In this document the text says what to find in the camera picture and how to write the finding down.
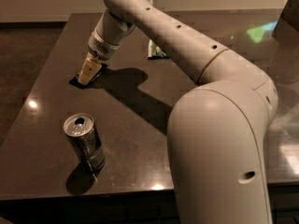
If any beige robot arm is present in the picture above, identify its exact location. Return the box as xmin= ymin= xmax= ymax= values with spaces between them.
xmin=78 ymin=0 xmax=278 ymax=224

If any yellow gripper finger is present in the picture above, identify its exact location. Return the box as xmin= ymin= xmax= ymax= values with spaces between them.
xmin=78 ymin=58 xmax=102 ymax=85

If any silver redbull can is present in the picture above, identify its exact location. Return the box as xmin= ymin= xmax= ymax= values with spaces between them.
xmin=64 ymin=113 xmax=106 ymax=173

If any blue rxbar blueberry wrapper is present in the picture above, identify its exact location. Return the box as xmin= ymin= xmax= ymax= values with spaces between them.
xmin=69 ymin=63 xmax=107 ymax=89

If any green chip bag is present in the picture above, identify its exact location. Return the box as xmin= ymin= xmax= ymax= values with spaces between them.
xmin=148 ymin=40 xmax=168 ymax=60

